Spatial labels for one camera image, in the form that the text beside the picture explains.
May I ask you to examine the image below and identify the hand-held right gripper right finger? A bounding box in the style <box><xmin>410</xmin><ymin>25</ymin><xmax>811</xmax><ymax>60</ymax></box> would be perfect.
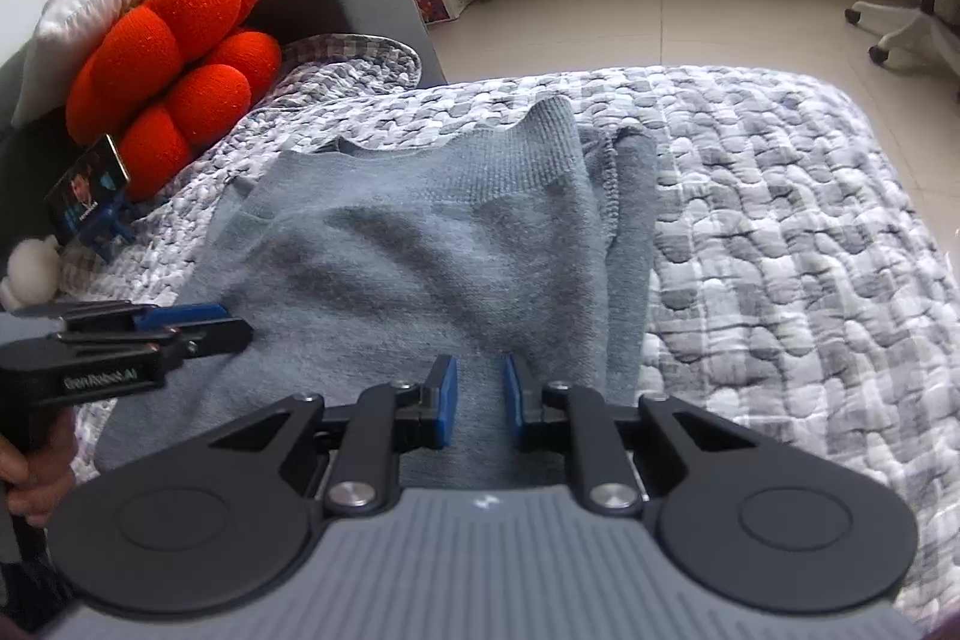
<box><xmin>502</xmin><ymin>353</ymin><xmax>758</xmax><ymax>513</ymax></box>

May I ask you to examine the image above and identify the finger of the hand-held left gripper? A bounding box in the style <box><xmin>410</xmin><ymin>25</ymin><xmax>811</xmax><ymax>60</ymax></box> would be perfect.
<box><xmin>11</xmin><ymin>301</ymin><xmax>232</xmax><ymax>333</ymax></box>
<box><xmin>56</xmin><ymin>316</ymin><xmax>254</xmax><ymax>357</ymax></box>

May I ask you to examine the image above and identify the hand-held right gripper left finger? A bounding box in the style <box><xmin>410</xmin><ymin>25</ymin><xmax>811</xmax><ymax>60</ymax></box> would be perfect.
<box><xmin>208</xmin><ymin>353</ymin><xmax>460</xmax><ymax>515</ymax></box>

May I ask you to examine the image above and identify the grey knit sweater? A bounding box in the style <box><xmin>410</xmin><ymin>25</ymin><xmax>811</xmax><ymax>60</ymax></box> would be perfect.
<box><xmin>96</xmin><ymin>94</ymin><xmax>661</xmax><ymax>491</ymax></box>

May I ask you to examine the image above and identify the person's left hand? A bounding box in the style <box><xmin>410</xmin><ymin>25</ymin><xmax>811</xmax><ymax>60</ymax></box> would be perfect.
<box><xmin>0</xmin><ymin>441</ymin><xmax>76</xmax><ymax>525</ymax></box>

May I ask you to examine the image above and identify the white plush toy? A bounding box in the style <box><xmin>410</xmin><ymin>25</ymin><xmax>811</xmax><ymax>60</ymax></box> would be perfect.
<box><xmin>0</xmin><ymin>235</ymin><xmax>61</xmax><ymax>310</ymax></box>

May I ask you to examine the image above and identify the blue phone stand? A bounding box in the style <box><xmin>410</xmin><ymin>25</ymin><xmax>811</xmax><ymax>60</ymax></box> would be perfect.
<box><xmin>75</xmin><ymin>205</ymin><xmax>136</xmax><ymax>262</ymax></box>

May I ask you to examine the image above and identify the smartphone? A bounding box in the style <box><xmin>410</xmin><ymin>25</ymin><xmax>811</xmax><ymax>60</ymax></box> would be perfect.
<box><xmin>43</xmin><ymin>134</ymin><xmax>130</xmax><ymax>240</ymax></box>

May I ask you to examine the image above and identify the orange knot cushion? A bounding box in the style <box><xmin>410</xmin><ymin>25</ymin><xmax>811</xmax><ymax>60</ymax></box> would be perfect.
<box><xmin>65</xmin><ymin>0</ymin><xmax>283</xmax><ymax>200</ymax></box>

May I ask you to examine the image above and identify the white pillow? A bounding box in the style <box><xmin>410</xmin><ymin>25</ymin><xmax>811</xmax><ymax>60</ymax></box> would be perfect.
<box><xmin>11</xmin><ymin>0</ymin><xmax>248</xmax><ymax>127</ymax></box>

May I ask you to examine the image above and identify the grey checked quilt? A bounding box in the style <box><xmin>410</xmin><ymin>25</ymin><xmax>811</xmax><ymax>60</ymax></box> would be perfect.
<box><xmin>56</xmin><ymin>34</ymin><xmax>953</xmax><ymax>633</ymax></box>

